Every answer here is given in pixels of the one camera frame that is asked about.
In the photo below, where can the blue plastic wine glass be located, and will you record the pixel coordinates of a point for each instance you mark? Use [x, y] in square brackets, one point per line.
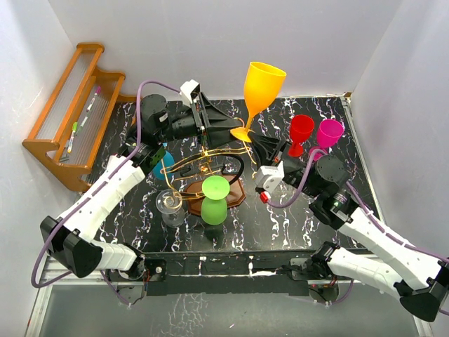
[166, 162]

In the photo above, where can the orange wooden shelf rack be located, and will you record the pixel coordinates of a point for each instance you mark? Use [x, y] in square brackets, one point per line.
[49, 137]

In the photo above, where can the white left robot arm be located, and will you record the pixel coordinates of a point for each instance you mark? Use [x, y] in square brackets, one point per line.
[71, 236]

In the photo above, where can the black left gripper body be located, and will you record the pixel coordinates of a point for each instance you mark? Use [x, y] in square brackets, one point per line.
[180, 126]

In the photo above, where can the gold wire wine glass rack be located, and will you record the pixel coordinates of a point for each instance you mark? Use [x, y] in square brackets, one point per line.
[200, 166]

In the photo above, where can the clear glass wine glass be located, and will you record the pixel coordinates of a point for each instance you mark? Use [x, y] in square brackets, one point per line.
[169, 204]

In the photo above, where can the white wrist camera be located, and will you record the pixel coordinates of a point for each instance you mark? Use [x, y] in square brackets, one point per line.
[267, 178]
[189, 90]

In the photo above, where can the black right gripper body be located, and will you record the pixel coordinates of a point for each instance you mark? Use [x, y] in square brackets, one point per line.
[296, 172]

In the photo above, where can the orange yellow plastic wine glass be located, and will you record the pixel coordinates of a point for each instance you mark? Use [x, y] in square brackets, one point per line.
[262, 85]

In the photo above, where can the green capped marker pen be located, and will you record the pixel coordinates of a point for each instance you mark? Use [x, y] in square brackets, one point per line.
[72, 137]

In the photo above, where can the red plastic wine glass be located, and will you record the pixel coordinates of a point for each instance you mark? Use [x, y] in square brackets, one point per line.
[301, 128]

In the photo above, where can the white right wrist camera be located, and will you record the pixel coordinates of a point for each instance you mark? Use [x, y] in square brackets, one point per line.
[267, 178]

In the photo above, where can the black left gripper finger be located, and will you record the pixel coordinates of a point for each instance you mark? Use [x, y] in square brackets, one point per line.
[217, 124]
[200, 116]

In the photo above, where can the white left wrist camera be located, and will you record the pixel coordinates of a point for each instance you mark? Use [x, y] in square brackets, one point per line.
[189, 90]

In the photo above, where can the pink plastic wine glass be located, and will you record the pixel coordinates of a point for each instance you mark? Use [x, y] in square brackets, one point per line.
[329, 132]

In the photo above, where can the green plastic wine glass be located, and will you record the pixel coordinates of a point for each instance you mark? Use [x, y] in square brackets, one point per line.
[214, 204]

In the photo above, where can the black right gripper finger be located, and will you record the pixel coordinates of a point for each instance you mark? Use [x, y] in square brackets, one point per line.
[264, 148]
[280, 152]

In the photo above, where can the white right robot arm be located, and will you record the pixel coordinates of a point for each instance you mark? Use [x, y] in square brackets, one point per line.
[417, 278]

